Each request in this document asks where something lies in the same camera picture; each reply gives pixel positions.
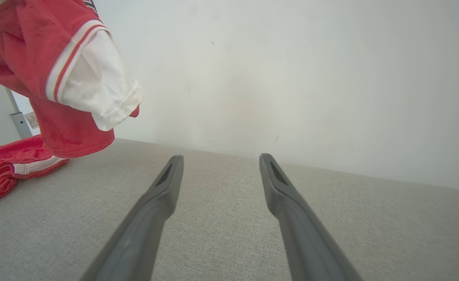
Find grey metal pole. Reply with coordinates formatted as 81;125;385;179
0;12;40;139

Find red garment with white stripes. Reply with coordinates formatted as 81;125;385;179
0;135;70;211

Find red numbered jersey white sleeves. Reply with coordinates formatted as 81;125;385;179
0;0;144;158

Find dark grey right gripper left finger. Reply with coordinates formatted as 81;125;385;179
80;155;184;281

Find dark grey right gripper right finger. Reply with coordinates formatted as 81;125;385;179
259;153;363;281

